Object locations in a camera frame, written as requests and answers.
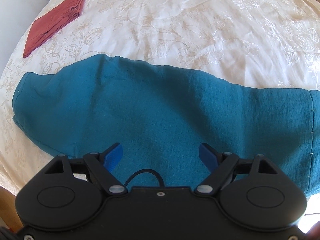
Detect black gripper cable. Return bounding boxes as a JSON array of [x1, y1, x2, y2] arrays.
[[123, 168, 166, 189]]

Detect cream embroidered bedspread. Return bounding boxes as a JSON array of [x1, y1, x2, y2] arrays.
[[0, 0, 320, 230]]

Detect teal blue pants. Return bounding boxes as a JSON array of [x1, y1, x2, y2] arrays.
[[12, 54, 319, 196]]

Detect folded red pants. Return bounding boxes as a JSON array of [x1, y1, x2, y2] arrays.
[[23, 0, 85, 58]]

